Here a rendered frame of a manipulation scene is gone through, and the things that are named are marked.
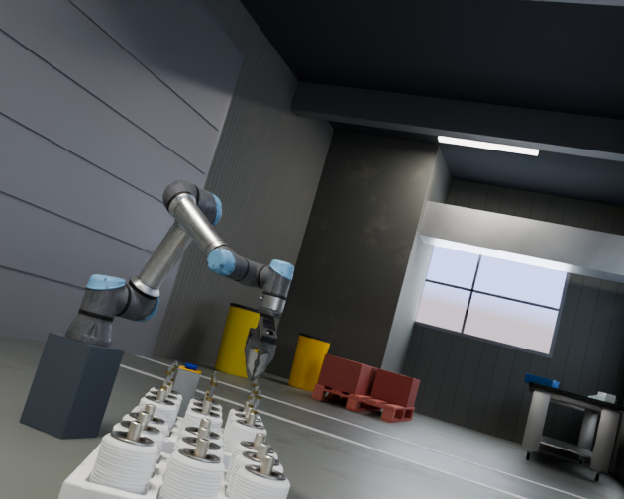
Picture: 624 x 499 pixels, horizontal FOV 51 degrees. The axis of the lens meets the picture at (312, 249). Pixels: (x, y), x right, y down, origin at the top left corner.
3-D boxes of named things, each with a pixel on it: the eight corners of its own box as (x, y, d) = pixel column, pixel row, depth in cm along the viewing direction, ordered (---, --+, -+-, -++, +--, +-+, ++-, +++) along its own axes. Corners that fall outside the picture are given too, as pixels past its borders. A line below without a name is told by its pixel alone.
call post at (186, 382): (148, 468, 199) (178, 367, 203) (150, 463, 206) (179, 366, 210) (170, 474, 200) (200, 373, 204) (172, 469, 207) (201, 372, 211)
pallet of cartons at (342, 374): (339, 398, 776) (349, 359, 783) (412, 420, 749) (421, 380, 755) (310, 397, 657) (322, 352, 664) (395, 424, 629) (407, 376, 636)
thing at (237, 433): (253, 498, 169) (271, 429, 172) (242, 505, 160) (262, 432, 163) (218, 487, 171) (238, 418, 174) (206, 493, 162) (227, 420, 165)
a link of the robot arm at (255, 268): (230, 253, 203) (256, 259, 196) (253, 263, 212) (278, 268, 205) (222, 278, 202) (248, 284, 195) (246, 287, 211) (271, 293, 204)
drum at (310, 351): (292, 384, 791) (306, 335, 800) (321, 393, 777) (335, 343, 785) (280, 382, 756) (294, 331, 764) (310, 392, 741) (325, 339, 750)
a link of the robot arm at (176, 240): (100, 302, 232) (185, 175, 225) (133, 311, 244) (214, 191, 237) (114, 323, 225) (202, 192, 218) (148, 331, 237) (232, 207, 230)
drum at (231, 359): (223, 368, 718) (241, 306, 728) (259, 380, 702) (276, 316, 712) (203, 366, 676) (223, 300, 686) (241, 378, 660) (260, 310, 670)
